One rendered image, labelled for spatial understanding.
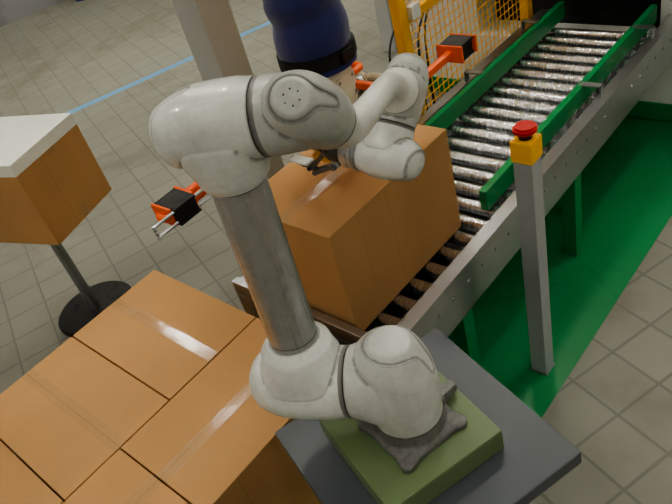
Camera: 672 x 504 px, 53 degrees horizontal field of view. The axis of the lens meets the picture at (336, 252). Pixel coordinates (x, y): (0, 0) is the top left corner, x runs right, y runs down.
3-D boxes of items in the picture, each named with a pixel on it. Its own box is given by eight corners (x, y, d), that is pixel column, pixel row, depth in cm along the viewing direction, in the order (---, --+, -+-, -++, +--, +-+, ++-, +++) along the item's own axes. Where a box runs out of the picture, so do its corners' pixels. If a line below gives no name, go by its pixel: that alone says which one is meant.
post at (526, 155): (538, 357, 257) (520, 129, 196) (555, 363, 253) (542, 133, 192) (530, 369, 254) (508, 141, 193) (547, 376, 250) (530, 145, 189)
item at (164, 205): (182, 201, 172) (174, 185, 169) (200, 207, 168) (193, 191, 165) (157, 220, 168) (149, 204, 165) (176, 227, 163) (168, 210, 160)
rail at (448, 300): (666, 51, 330) (669, 13, 318) (678, 52, 326) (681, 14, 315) (394, 381, 213) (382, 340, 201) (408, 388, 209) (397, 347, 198)
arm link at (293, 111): (355, 76, 113) (279, 88, 117) (323, 45, 95) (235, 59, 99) (360, 154, 113) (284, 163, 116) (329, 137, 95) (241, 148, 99)
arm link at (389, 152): (372, 178, 168) (385, 126, 167) (424, 190, 159) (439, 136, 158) (346, 169, 160) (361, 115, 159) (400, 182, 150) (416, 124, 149)
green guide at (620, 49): (650, 21, 326) (651, 2, 320) (673, 22, 319) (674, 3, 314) (480, 209, 245) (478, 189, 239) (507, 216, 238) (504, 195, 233)
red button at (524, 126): (520, 129, 196) (519, 117, 194) (542, 133, 192) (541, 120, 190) (508, 141, 193) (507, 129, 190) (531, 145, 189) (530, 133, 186)
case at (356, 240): (374, 201, 266) (352, 111, 241) (461, 225, 241) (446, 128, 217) (271, 297, 236) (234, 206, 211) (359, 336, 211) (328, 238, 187)
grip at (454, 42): (452, 48, 203) (450, 32, 200) (477, 50, 198) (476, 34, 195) (437, 61, 199) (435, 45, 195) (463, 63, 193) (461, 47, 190)
